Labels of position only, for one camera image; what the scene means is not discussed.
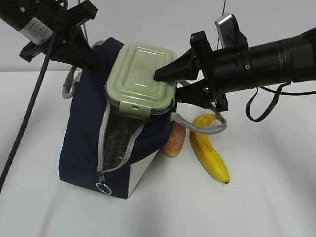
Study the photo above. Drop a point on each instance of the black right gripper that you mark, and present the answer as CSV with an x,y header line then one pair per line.
x,y
203,92

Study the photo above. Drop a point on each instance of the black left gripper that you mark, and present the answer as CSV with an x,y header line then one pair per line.
x,y
65,42

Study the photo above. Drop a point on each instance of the green lid glass container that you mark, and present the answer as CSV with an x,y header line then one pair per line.
x,y
131,86

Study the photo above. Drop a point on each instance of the yellow banana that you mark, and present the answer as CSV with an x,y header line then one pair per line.
x,y
209,157

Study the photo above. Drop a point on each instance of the brown bread roll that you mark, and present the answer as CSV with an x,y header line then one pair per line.
x,y
175,143

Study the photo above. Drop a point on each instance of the navy blue lunch bag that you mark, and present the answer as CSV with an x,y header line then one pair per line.
x,y
103,149

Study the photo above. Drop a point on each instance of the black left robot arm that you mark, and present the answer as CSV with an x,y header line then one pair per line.
x,y
18,13

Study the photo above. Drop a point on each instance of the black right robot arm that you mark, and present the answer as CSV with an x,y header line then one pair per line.
x,y
239,67

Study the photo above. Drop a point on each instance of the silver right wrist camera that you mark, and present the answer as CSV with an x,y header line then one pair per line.
x,y
229,33

